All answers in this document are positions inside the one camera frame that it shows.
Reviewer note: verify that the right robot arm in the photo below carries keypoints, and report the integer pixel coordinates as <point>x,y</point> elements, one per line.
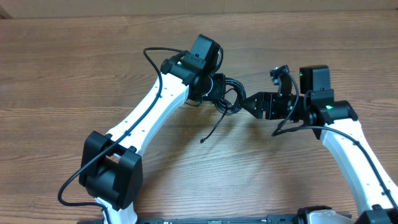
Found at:
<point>336,124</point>

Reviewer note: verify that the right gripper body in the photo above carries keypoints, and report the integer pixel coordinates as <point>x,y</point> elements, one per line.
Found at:
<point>278,107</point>

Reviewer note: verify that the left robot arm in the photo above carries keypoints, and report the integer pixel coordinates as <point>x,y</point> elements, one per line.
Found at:
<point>111,164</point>

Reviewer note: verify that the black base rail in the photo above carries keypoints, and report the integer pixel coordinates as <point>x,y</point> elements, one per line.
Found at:
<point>214,221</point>

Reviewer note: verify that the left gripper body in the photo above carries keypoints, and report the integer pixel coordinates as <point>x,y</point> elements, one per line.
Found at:
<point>217,88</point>

